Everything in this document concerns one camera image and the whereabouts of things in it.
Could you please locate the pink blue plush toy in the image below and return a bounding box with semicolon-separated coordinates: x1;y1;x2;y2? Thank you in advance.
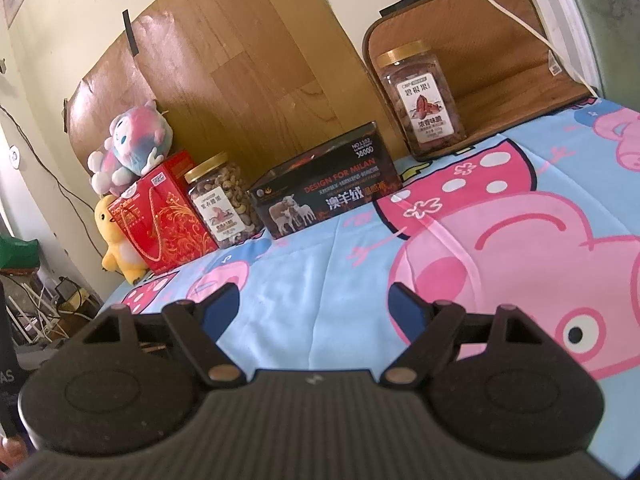
87;100;175;197

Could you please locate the blue pink printed blanket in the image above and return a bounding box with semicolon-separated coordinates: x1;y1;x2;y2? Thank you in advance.
100;96;640;480

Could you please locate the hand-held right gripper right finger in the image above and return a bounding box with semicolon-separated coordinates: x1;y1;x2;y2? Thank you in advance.
381;282;543;388

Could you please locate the red gift box gold print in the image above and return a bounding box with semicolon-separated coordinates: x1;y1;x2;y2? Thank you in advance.
109;150;220;276

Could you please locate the green bag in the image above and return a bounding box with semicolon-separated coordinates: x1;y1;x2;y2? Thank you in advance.
0;237;40;273

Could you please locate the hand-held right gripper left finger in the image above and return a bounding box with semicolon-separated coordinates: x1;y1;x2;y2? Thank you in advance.
82;282;242;390

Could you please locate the brown cushion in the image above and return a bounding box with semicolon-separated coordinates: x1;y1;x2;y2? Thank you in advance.
362;0;598;161

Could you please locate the yellow plush toy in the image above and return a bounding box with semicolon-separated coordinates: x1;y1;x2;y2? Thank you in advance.
95;195;150;286

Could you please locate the black wall cable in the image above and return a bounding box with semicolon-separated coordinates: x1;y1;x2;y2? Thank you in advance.
0;105;101;286

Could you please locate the pecan jar gold lid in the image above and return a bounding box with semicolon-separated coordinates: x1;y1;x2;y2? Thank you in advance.
376;40;467;161

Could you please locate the wooden headboard panel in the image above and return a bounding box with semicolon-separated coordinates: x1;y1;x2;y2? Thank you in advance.
65;0;406;171

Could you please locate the black tape strip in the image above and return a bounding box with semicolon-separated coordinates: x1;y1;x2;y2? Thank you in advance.
121;9;140;56

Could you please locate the black printed box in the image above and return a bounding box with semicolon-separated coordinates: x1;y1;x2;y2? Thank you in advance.
248;121;404;240

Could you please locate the white cable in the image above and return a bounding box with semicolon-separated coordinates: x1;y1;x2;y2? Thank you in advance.
435;0;596;96

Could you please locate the person's left hand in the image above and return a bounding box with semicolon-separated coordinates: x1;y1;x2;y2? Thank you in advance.
0;435;25;468

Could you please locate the tangle of cables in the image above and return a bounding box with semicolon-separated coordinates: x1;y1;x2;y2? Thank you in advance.
0;270;101;351

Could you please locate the cashew jar gold lid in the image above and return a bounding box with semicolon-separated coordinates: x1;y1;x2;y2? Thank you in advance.
184;152;265;250

